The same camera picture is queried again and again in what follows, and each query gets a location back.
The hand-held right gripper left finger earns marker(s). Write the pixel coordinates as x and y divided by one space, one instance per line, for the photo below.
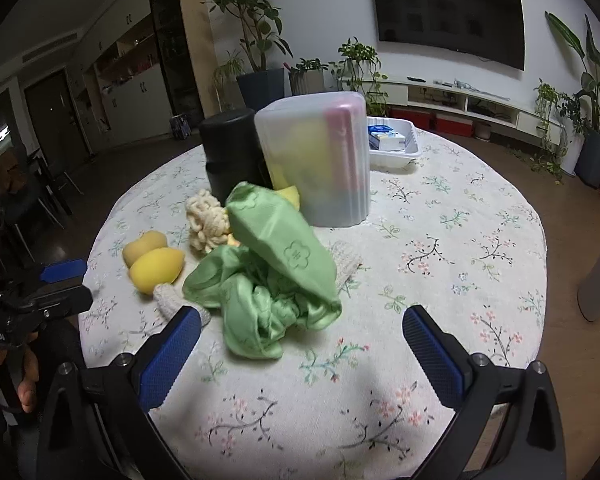
170 360

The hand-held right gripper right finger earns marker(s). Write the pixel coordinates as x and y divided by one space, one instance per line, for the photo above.
432 360

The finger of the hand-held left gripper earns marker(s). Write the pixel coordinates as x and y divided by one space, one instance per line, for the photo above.
60 301
62 270

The cream chunky yarn bundle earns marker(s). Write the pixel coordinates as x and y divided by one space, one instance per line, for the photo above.
205 220

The green satin cloth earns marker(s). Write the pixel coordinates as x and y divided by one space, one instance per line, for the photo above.
280 250

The person's left hand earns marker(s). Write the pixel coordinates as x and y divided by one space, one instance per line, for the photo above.
22 385

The white knitted mitt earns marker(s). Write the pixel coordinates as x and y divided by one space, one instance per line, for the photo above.
347 262
172 300

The orange makeup sponge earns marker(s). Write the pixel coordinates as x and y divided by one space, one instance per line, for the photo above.
142 247

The dark dining chair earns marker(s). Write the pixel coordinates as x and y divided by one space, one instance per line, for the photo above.
55 180

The yellow makeup sponge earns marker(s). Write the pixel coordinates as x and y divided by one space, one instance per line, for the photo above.
155 270

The dark brown door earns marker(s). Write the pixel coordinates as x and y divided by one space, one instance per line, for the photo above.
55 110

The grey trash can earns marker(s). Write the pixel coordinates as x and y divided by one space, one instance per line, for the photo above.
597 290

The yellow rectangular sponge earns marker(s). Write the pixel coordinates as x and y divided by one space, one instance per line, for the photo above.
291 196

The white plastic tray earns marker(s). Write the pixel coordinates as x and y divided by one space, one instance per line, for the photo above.
395 159

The black cylindrical container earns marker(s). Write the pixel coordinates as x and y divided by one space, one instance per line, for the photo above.
230 150

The translucent ribbed plastic container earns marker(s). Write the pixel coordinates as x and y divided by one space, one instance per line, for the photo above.
330 170

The blue and white tissue pack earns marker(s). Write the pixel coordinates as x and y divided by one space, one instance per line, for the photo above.
387 139

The small white flowerpot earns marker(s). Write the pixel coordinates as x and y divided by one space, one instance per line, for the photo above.
483 131

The red storage box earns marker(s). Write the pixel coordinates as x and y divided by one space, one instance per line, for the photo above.
455 125
412 119

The dark glass display cabinet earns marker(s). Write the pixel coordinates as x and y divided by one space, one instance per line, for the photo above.
175 60

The trailing plant in white pot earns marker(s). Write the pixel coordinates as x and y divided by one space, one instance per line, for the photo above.
570 155

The small grassy potted plant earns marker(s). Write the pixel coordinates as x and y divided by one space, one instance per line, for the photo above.
228 67

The large-leaf plant in dark pot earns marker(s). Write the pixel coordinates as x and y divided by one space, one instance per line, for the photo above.
597 155

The white television cabinet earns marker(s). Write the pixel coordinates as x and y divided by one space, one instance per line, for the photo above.
500 102

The tall plant in dark pot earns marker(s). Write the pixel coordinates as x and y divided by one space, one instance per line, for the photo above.
260 85

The bushy green potted plant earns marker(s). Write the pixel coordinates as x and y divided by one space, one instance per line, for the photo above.
360 67

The plant in grey ribbed pot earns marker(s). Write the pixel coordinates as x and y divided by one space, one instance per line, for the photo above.
307 82

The white wall cabinets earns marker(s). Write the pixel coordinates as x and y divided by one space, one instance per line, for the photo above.
135 100

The wall-mounted black television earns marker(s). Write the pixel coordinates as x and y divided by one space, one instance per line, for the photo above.
445 15

